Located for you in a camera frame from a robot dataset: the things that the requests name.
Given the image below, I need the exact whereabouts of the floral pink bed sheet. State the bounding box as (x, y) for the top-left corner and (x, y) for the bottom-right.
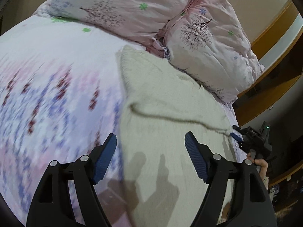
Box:
(0, 14), (244, 225)

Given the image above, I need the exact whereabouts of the cream fleece sleeve forearm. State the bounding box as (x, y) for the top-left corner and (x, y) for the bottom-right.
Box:
(261, 176), (269, 190)

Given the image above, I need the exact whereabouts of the pink floral pillow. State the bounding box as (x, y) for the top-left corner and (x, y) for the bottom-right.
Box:
(163, 0), (265, 103)
(35, 0), (192, 51)

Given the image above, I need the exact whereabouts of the pink floral left pillow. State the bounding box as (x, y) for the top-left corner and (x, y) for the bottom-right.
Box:
(35, 0), (192, 51)

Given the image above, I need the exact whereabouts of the person's right hand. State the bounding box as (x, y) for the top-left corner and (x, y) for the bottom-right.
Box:
(247, 153), (268, 180)

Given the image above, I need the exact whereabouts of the pink floral right pillow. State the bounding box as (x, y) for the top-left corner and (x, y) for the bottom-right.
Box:
(163, 0), (265, 103)

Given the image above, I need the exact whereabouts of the wooden bed frame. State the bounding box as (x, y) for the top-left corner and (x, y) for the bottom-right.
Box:
(234, 0), (302, 127)

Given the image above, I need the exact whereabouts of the cream cable-knit sweater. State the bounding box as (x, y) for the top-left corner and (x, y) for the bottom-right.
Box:
(119, 46), (235, 226)

